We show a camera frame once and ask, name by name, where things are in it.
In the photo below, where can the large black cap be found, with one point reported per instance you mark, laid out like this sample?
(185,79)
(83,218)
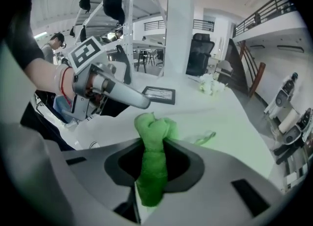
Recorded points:
(114,6)

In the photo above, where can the clear plastic wrapper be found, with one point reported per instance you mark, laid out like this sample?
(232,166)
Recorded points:
(204,137)

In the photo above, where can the black framed object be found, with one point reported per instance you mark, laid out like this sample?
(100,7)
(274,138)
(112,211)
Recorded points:
(160,95)

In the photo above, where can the black office chair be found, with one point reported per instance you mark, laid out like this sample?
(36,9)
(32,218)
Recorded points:
(199,56)

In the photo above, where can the blue cloth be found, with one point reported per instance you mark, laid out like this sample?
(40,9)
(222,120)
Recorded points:
(61,107)

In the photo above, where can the black balcony railing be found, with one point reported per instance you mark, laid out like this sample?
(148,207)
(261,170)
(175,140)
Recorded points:
(264,12)

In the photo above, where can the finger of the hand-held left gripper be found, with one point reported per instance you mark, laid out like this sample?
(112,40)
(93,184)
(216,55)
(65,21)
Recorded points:
(124,66)
(129,95)

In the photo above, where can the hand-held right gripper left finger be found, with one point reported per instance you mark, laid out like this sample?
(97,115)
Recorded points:
(80,186)

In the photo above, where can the person's black sleeve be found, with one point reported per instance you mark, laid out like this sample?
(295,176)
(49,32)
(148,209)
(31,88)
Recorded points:
(22,39)

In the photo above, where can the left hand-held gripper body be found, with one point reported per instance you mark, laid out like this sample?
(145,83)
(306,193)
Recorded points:
(91,73)

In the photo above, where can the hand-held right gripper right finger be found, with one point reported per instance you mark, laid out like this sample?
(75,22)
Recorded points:
(220,178)

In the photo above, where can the green cloth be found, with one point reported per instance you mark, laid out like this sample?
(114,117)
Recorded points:
(154,156)

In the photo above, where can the white robot machine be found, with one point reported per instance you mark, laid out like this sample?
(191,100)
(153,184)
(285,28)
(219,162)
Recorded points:
(283,95)
(297,129)

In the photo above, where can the dark staircase with wooden rail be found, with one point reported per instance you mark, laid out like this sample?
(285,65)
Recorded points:
(244,68)

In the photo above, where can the person's left forearm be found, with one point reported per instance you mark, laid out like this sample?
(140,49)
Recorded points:
(46,75)

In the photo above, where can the white metal shelf rack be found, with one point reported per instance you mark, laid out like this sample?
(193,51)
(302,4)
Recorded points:
(127,19)

